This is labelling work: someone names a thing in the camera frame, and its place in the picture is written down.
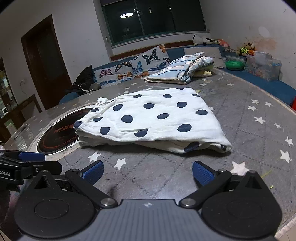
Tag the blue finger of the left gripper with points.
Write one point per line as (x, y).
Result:
(23, 156)
(31, 169)

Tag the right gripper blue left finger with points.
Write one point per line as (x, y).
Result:
(83, 182)

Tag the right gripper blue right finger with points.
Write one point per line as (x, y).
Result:
(210, 181)

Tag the white navy polka dot pants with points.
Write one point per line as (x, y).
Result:
(177, 120)

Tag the folded blue striped clothes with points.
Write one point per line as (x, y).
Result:
(181, 70)

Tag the round induction cooker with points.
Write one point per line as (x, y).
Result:
(59, 134)

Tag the wooden side table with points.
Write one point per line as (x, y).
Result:
(17, 117)

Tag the wooden display cabinet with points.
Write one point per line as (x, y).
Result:
(8, 101)

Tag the black bag on sofa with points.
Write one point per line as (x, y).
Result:
(85, 82)

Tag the blue sofa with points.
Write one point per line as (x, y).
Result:
(279, 89)

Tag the dark wooden door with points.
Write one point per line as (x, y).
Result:
(45, 62)

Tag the green bowl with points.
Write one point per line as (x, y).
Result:
(233, 65)

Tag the butterfly print pillow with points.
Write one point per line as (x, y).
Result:
(139, 66)

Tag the clear plastic storage box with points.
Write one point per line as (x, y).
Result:
(261, 64)

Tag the grey cushion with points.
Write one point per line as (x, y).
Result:
(212, 52)

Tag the plush toys pile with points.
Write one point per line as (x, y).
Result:
(247, 49)

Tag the dark window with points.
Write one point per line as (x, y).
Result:
(135, 19)

